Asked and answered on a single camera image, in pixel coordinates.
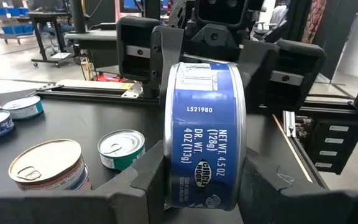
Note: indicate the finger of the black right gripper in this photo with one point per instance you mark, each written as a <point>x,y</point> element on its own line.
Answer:
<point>256,62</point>
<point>166,46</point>

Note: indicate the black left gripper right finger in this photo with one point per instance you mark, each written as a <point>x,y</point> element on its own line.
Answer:
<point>306,208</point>

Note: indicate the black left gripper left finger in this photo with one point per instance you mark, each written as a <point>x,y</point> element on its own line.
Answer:
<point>73,208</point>

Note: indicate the teal tuna can with barcode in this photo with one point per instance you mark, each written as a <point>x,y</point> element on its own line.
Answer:
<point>121,147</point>

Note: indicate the dark label tuna can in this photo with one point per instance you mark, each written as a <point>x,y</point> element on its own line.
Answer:
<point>204,140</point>

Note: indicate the tall red blue label can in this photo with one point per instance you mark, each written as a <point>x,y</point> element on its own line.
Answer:
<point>47,161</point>

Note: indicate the black box white slots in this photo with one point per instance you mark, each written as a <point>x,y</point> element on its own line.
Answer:
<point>334,146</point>

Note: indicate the reddish patterned panel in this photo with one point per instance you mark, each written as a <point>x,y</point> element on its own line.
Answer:
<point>314,18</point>

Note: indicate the grey side desk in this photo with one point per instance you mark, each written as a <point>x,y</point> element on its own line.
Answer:
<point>92,35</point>

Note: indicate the black slanted pole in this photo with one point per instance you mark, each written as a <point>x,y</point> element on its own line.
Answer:
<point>78,15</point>

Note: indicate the silver-top tuna can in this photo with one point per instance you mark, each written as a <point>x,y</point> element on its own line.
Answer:
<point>23,105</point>

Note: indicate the black wheeled side table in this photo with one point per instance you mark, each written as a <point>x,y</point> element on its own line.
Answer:
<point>47,17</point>

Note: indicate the blue storage bins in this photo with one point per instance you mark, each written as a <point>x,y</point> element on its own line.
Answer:
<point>14,29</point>

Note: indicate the black metal table frame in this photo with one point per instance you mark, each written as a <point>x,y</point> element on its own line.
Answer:
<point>98,95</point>

